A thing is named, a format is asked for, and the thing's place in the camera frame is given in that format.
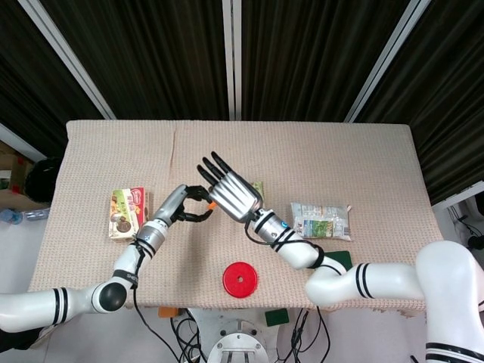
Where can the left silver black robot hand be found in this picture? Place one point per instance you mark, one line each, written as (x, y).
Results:
(181, 206)

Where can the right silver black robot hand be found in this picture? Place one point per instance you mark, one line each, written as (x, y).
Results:
(234, 194)

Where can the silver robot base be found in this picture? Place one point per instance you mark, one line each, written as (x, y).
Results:
(238, 342)

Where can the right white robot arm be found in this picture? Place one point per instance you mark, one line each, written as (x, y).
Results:
(378, 280)

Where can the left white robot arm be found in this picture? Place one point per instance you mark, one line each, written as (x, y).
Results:
(94, 280)

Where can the beige woven tablecloth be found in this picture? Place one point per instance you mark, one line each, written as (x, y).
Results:
(211, 151)

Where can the chocolate snack box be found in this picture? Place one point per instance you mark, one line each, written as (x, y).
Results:
(129, 218)

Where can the red round disc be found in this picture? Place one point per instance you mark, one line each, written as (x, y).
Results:
(240, 279)

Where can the clear green snack bag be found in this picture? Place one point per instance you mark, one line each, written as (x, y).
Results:
(320, 221)

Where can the orange block under table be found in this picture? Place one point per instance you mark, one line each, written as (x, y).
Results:
(167, 311)

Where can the green yellow scrubbing sponge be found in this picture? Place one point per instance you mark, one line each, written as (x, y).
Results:
(339, 258)

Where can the green block under table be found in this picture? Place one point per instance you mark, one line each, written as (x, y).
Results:
(277, 317)

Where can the black bag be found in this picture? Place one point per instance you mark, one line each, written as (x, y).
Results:
(41, 180)

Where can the plastic water bottle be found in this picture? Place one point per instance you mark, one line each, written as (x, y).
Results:
(22, 215)

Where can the cardboard box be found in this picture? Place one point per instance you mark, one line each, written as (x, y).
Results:
(10, 175)

